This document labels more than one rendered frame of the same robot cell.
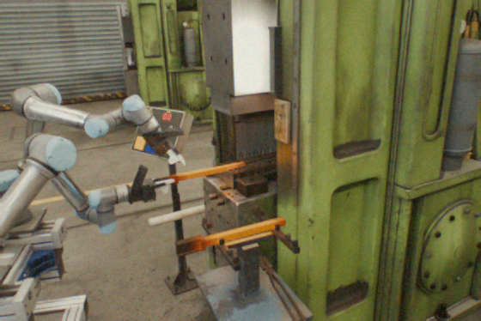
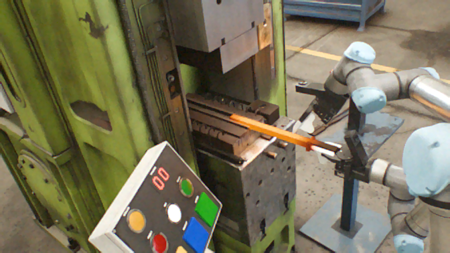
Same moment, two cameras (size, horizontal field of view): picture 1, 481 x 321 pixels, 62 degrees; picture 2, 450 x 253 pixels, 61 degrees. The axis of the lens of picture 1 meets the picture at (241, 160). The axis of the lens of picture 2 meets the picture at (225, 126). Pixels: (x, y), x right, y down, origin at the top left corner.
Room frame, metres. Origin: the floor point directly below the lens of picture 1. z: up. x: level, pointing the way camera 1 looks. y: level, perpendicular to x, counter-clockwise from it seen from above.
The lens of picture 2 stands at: (2.27, 1.22, 1.83)
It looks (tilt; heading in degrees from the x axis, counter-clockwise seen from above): 34 degrees down; 252
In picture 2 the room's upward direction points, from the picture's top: 8 degrees counter-clockwise
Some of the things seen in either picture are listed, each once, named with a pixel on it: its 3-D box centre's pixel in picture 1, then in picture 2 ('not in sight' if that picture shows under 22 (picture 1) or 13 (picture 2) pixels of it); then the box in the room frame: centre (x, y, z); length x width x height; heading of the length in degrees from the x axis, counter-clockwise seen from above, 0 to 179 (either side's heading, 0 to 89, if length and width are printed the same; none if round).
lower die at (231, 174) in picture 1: (260, 166); (209, 121); (1.92, -0.10, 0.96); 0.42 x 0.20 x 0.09; 118
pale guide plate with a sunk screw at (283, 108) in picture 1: (282, 121); (262, 27); (1.60, -0.18, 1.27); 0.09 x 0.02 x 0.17; 28
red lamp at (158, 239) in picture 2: not in sight; (159, 243); (2.27, 0.56, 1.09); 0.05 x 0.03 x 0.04; 28
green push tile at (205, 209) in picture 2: not in sight; (205, 209); (2.11, 0.42, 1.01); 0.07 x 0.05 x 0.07; 53
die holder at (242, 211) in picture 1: (268, 215); (223, 162); (1.88, -0.13, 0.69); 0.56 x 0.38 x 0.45; 118
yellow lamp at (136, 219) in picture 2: not in sight; (136, 221); (2.30, 0.53, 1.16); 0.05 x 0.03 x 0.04; 28
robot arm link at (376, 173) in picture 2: (122, 194); (380, 171); (1.56, 0.51, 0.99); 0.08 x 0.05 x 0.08; 28
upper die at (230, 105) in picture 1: (258, 96); (195, 40); (1.92, -0.10, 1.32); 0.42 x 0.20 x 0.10; 118
